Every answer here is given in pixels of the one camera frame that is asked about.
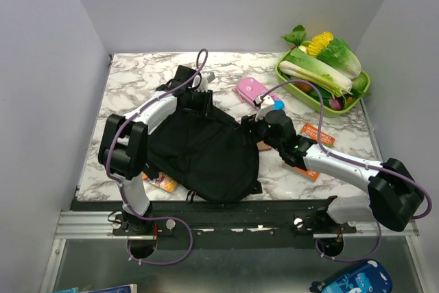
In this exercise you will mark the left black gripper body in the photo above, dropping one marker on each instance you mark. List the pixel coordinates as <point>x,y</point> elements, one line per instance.
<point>199,101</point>

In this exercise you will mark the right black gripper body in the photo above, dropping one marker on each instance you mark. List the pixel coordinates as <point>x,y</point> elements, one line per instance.
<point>258,130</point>

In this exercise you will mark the brown leather wallet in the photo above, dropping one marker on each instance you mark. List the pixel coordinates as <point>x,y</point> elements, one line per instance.
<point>263,147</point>

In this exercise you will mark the black student backpack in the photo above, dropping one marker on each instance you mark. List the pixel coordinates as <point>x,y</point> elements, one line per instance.
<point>209,155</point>

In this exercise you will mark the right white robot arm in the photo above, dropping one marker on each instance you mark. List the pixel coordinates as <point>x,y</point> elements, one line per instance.
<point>390,197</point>

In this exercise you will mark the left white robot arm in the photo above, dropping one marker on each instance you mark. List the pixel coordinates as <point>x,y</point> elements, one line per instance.
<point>123,149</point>

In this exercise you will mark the pink pencil case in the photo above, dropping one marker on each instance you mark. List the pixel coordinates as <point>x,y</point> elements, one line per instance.
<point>249,88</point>

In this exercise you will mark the orange 78-storey treehouse book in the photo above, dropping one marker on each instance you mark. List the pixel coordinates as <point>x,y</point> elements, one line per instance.
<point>310,131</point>

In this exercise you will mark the napa cabbage toy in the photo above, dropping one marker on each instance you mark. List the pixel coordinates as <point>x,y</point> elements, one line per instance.
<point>301,65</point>

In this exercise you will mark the Roald Dahl book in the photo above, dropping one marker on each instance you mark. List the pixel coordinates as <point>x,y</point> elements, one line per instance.
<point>163,182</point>

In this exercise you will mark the green vegetable tray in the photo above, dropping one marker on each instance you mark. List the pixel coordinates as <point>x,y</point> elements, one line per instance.
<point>310,101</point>

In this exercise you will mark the green leaf sprig toy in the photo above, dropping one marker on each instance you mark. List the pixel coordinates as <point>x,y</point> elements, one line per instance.
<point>296,36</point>

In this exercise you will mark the yellow corn toy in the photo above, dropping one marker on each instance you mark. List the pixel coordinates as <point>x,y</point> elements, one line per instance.
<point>318,43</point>

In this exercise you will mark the green lettuce toy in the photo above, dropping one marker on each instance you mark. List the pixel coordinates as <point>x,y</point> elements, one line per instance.
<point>338,55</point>

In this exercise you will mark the blue pencil case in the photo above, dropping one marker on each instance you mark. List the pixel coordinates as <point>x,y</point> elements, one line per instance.
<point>365,276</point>

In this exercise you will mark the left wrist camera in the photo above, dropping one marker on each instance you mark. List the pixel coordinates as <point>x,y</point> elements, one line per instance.
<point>201,82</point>

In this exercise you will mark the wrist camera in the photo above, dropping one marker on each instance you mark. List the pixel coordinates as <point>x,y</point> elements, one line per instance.
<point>201,82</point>
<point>265,105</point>

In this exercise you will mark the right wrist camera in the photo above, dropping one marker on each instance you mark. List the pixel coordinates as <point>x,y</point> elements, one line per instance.
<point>265,105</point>

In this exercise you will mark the black mounting base rail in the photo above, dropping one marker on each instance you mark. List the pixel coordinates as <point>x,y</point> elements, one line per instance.
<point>249,224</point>

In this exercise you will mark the aluminium extrusion rail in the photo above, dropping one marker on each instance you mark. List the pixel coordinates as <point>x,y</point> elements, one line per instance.
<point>94,225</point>

